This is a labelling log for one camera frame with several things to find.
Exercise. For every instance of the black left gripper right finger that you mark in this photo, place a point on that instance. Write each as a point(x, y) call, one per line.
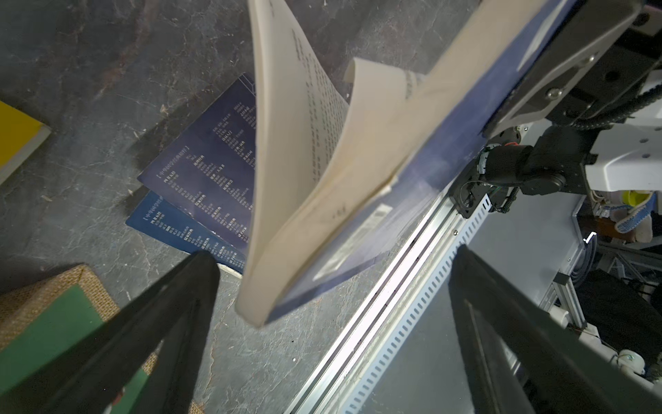
point(491, 315)

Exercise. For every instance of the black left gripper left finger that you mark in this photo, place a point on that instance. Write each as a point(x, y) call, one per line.
point(171, 318)

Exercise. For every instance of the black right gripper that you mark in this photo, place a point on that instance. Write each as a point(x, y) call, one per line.
point(592, 71)

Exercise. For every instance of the dark blue text-back book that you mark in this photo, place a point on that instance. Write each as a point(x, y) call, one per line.
point(208, 171)

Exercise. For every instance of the dark blue barcode book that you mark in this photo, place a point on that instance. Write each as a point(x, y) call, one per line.
point(337, 180)

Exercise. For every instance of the yellow book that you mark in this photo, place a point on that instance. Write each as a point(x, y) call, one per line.
point(21, 135)

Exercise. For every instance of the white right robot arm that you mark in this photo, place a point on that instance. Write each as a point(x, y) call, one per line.
point(543, 158)

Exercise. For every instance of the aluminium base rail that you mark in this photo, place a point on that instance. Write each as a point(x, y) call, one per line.
point(347, 375)

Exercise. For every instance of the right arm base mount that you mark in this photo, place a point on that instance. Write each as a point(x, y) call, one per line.
point(476, 191)

